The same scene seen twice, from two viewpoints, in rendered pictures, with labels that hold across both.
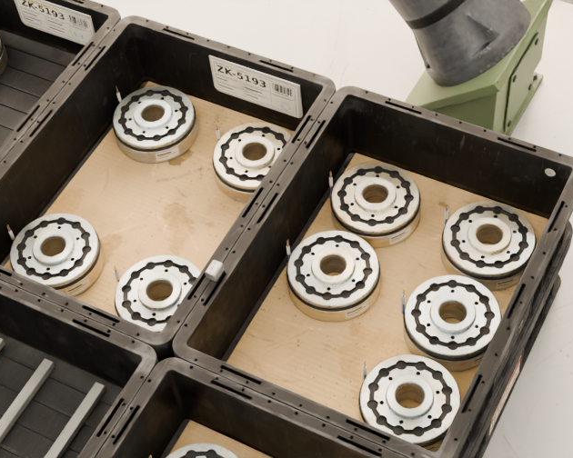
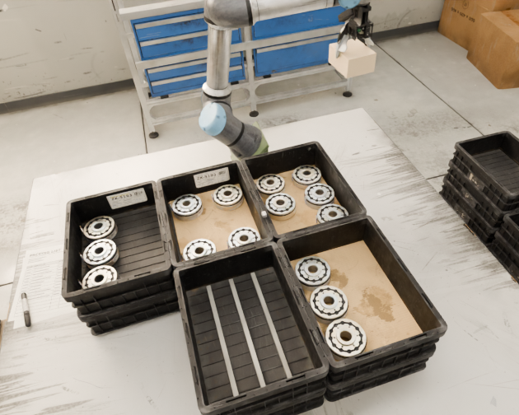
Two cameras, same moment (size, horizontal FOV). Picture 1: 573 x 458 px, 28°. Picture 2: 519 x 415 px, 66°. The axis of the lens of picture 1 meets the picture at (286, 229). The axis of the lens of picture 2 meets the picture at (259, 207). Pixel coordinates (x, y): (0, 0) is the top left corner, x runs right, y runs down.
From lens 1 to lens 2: 0.72 m
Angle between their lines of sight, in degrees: 31
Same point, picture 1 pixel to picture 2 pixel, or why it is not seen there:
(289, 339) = (286, 228)
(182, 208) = (219, 221)
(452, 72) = (250, 151)
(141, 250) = (221, 238)
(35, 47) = (119, 215)
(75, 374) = (240, 277)
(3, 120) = (133, 238)
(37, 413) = (242, 294)
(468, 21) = (248, 133)
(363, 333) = (301, 214)
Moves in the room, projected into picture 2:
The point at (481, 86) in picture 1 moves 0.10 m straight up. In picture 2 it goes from (264, 148) to (262, 127)
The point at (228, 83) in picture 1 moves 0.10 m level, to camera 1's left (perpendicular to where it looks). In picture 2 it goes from (201, 182) to (181, 198)
